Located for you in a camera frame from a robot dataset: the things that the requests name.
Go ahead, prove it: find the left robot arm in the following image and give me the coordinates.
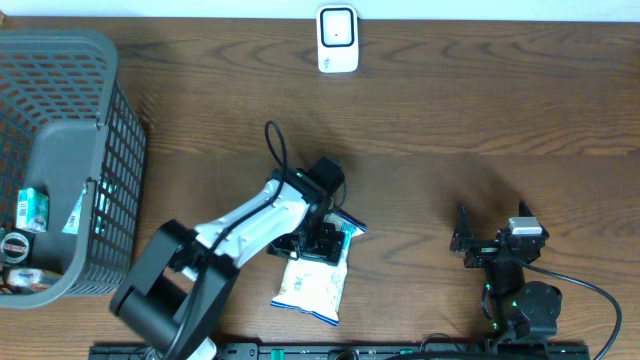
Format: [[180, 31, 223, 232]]
[[110, 159, 345, 359]]

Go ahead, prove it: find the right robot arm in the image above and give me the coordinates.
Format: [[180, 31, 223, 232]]
[[450, 202, 562, 352]]

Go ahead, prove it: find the white blue snack bag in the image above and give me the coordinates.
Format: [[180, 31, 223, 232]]
[[270, 210, 367, 326]]

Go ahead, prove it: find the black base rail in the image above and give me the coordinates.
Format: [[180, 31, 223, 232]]
[[89, 341, 592, 360]]

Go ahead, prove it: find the green white small box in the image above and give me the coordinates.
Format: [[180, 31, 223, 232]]
[[15, 188, 49, 234]]

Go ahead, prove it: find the white barcode scanner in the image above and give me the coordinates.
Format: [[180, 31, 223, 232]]
[[316, 4, 359, 73]]

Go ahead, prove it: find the grey plastic basket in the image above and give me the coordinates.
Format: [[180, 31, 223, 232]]
[[1, 30, 147, 309]]

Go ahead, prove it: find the teal white packet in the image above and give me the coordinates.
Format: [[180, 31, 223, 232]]
[[62, 188, 87, 235]]

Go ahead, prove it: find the round black red tin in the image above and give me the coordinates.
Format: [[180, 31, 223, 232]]
[[1, 231, 34, 266]]

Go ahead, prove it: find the orange white small pack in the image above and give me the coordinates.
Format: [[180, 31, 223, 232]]
[[2, 267, 62, 294]]

